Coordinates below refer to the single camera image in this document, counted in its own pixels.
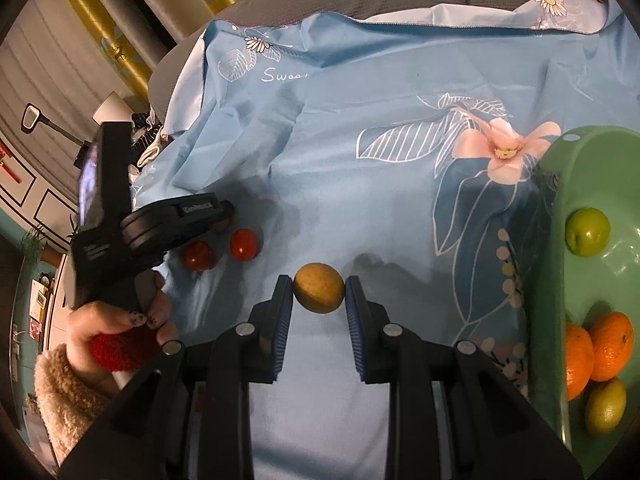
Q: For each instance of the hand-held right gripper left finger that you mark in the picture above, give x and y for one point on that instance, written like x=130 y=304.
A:
x=282 y=330

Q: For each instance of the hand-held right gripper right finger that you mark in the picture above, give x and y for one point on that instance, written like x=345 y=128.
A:
x=356 y=330

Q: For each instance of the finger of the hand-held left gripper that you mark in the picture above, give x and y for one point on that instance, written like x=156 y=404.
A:
x=200 y=215

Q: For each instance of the large brown round fruit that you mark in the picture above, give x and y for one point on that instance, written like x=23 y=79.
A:
x=225 y=224

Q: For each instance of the small brown round fruit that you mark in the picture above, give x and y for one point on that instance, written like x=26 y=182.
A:
x=319 y=287

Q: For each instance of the green plastic bowl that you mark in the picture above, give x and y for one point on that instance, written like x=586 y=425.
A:
x=555 y=260

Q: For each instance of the large orange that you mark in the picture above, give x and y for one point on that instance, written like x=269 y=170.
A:
x=577 y=360

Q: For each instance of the green round fruit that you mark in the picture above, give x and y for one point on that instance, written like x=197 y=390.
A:
x=587 y=232
x=605 y=407

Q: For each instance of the small orange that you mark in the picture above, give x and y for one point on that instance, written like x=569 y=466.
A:
x=612 y=345

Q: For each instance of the person's left forearm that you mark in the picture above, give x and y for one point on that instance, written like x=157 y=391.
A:
x=65 y=400

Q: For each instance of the person's left hand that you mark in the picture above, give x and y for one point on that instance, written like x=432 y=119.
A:
x=95 y=322

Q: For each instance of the red cherry tomato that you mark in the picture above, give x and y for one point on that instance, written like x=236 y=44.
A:
x=199 y=256
x=245 y=244

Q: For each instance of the green potted plant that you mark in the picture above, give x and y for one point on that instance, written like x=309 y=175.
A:
x=34 y=242

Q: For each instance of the black and white clothes pile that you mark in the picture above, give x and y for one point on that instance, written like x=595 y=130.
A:
x=147 y=135

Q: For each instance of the stick vacuum cleaner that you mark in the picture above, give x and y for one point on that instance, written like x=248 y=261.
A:
x=60 y=132

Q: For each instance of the red fuzzy cloth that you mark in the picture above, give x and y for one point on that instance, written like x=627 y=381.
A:
x=125 y=352

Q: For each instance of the blue floral bedsheet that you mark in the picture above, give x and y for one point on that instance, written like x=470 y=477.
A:
x=350 y=160

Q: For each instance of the yellow patterned curtain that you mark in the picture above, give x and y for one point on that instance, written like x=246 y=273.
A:
x=117 y=50

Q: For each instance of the red wall ornament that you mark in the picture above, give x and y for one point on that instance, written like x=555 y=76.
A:
x=6 y=160

